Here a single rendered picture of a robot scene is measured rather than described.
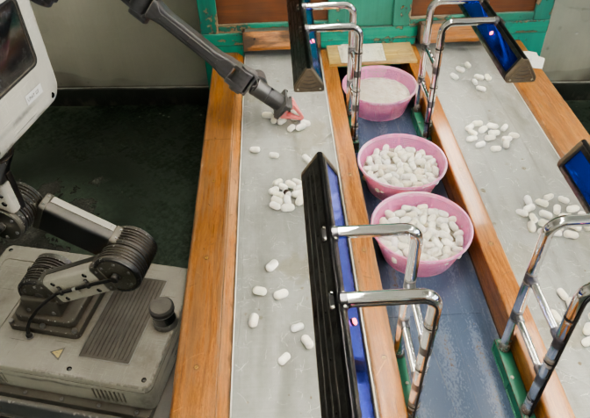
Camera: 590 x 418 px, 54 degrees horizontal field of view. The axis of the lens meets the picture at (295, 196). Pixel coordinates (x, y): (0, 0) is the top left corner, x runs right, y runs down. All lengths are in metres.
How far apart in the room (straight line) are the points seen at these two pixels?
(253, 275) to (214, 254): 0.11
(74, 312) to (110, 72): 1.99
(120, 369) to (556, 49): 2.78
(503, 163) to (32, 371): 1.47
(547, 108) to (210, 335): 1.36
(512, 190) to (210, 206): 0.86
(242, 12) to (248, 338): 1.35
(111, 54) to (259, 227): 2.08
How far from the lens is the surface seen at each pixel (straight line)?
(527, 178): 1.84
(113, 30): 3.39
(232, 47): 2.37
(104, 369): 1.71
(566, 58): 3.60
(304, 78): 1.53
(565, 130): 2.04
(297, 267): 1.48
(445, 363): 1.42
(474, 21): 1.80
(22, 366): 1.80
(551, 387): 1.34
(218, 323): 1.36
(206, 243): 1.53
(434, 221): 1.64
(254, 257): 1.51
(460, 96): 2.16
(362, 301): 0.94
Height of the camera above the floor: 1.85
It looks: 42 degrees down
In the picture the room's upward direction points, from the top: 2 degrees counter-clockwise
